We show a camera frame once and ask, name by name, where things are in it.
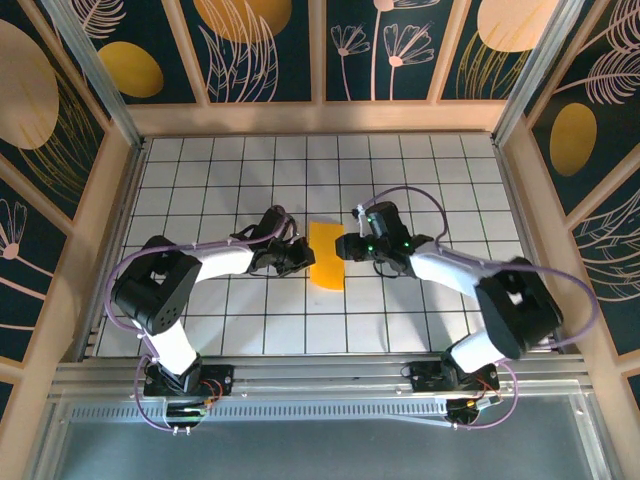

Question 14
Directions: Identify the grey metal platform panel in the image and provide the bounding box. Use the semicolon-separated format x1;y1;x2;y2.
29;397;619;480

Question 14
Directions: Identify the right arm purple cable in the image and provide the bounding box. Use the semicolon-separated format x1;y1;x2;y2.
362;185;600;432

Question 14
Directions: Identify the aluminium side rail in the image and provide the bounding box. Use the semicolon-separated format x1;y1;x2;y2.
74;137;149;361
492;132;571;357

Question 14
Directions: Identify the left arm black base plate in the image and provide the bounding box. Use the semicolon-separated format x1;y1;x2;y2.
143;363;236;400

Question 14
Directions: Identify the white slotted cable duct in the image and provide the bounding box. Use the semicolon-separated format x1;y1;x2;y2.
67;397;451;422

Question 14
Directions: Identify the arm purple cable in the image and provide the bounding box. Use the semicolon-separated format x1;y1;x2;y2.
107;204;301;434
362;185;600;432

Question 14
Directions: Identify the long aluminium mounting beam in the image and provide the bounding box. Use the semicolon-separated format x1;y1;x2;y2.
52;353;591;399

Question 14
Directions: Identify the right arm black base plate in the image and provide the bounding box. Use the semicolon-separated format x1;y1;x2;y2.
408;359;501;394

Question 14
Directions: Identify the aluminium corner post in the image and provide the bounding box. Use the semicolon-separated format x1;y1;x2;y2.
492;0;586;146
39;0;147;151

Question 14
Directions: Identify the black electronics board with wires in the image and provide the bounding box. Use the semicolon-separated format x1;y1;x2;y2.
446;396;503;422
164;398;215;422

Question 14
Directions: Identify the orange cloth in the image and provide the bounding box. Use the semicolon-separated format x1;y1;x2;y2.
308;219;347;293

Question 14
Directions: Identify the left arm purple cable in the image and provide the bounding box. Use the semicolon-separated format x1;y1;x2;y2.
107;204;301;434

